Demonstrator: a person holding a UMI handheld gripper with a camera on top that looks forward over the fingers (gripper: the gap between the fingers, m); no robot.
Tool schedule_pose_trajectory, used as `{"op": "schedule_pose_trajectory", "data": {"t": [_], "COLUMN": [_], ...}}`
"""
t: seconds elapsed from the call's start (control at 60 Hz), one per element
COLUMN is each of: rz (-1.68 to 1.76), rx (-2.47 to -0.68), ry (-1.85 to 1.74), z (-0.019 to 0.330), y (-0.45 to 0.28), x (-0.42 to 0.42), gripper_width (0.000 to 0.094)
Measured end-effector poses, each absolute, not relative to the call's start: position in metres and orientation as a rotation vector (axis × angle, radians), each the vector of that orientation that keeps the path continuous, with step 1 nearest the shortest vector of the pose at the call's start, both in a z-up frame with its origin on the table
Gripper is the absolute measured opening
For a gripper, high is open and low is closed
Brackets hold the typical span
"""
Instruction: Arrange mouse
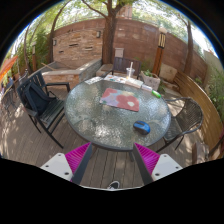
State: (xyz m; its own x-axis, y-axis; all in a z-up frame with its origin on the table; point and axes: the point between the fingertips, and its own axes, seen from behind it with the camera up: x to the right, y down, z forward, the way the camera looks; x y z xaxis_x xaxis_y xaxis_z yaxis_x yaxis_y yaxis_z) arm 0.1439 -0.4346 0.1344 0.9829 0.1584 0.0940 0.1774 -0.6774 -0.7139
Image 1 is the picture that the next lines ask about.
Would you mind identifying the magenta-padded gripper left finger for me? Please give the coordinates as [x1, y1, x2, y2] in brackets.
[39, 142, 94, 186]

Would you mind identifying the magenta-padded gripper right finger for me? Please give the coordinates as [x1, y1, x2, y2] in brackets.
[132, 142, 184, 186]

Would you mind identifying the blue and black computer mouse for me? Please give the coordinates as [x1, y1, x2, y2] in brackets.
[132, 120, 152, 136]

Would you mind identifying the dark wicker armchair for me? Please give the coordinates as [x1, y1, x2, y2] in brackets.
[155, 96, 204, 154]

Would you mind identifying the black slatted metal armchair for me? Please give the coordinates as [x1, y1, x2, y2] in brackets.
[15, 70, 72, 149]

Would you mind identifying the black backpack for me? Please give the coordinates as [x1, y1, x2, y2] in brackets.
[22, 81, 56, 116]

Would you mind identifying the green plastic object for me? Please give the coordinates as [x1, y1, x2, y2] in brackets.
[151, 89, 162, 99]

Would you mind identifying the curved wooden slatted bench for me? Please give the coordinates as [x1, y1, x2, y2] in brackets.
[173, 71, 224, 158]

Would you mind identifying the small white and blue book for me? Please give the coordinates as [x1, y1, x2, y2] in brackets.
[141, 83, 154, 92]

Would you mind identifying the white planter box with plants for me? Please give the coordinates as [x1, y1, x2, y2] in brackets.
[139, 69, 162, 91]

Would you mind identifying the stone raised garden bed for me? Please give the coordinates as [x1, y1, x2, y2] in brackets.
[41, 58, 103, 89]

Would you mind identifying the clear plastic cup with straw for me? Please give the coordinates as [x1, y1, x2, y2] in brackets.
[125, 61, 136, 80]

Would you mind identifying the dark wooden slatted chair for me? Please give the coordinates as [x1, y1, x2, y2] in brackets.
[109, 56, 143, 79]

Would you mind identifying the slim leaning tree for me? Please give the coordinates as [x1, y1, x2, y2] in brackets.
[181, 16, 195, 76]

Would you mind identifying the grey utility box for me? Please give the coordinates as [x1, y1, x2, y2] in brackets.
[114, 47, 125, 58]

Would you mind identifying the thick forked tree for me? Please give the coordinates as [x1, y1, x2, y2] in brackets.
[81, 0, 134, 65]

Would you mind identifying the wooden garden lamp post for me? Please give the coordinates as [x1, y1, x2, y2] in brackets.
[152, 27, 168, 77]

